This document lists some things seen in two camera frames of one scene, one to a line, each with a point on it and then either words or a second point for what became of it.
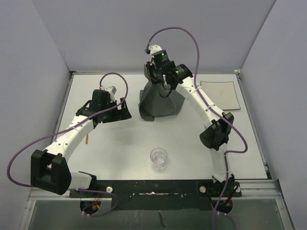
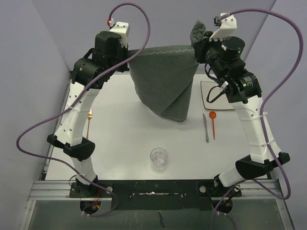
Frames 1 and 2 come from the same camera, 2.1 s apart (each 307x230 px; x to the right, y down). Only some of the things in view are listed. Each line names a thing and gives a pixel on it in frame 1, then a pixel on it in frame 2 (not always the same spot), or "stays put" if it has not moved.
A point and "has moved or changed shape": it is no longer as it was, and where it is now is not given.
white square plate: x=222 y=93 stays put
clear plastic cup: x=158 y=156 stays put
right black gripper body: x=154 y=74 → x=208 y=51
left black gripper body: x=112 y=115 → x=122 y=55
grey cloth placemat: x=158 y=99 has moved or changed shape
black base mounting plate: x=159 y=194 stays put
